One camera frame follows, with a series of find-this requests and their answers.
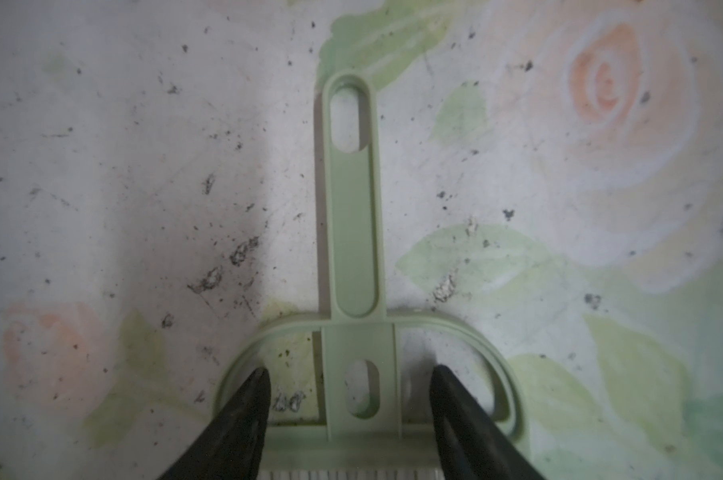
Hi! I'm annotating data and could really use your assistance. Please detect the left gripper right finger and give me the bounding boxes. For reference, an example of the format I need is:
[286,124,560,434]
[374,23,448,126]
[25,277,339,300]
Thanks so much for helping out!
[429,365,543,480]

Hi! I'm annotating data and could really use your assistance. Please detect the green hand brush white bristles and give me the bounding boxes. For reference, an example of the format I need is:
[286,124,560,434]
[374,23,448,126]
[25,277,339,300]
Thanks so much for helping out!
[247,71,529,477]

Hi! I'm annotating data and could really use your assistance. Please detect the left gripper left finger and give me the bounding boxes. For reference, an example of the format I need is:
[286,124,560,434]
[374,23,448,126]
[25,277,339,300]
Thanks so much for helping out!
[159,367,270,480]

